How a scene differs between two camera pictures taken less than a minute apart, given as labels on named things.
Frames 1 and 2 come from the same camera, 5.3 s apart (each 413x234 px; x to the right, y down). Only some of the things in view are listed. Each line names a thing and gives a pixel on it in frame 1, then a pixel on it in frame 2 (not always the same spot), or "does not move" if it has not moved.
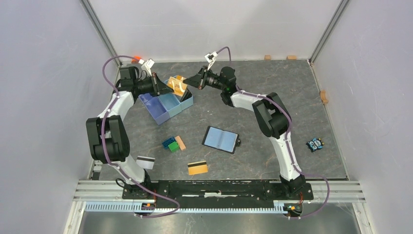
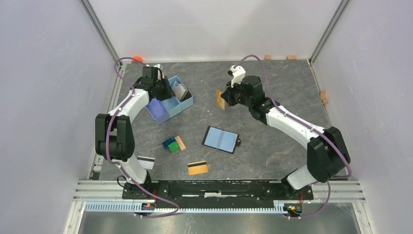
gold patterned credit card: x=177 y=84 → x=220 y=101
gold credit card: x=197 y=167 does not move
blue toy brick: x=167 y=142 does not move
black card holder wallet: x=221 y=139 does not move
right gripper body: x=204 y=74 → x=235 y=95
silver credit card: x=145 y=162 does not move
